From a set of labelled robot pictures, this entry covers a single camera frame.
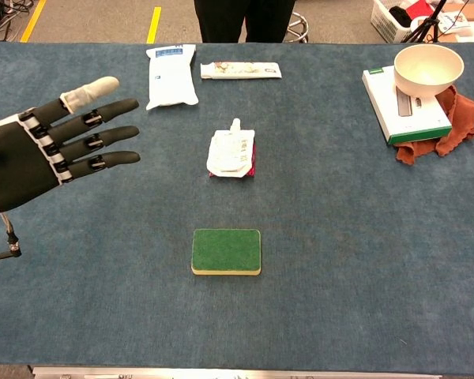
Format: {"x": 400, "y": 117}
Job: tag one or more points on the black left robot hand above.
{"x": 19, "y": 158}

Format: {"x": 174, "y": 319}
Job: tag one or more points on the white plastic basket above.
{"x": 395, "y": 19}

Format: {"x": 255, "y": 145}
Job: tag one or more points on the orange cleaning cloth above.
{"x": 458, "y": 126}

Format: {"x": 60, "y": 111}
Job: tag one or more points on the black tripod stand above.
{"x": 428, "y": 23}

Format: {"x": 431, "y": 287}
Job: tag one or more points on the chrome stool base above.
{"x": 298, "y": 27}

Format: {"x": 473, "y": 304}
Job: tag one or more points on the aluminium table edge rail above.
{"x": 237, "y": 373}

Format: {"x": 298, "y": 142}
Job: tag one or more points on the white green product box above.
{"x": 403, "y": 114}

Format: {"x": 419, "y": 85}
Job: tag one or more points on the cream plastic bowl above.
{"x": 428, "y": 69}

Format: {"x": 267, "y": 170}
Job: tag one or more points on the white spouted drink pouch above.
{"x": 231, "y": 152}

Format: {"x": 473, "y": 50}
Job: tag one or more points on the person in black trousers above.
{"x": 245, "y": 19}

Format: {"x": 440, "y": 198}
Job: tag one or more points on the floral toothpaste tube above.
{"x": 241, "y": 70}

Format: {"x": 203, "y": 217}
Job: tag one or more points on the green scouring sponge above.
{"x": 226, "y": 250}

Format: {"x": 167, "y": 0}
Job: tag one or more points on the blue table mat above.
{"x": 339, "y": 237}

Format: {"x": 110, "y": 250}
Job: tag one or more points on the white refill pouch bag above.
{"x": 171, "y": 77}

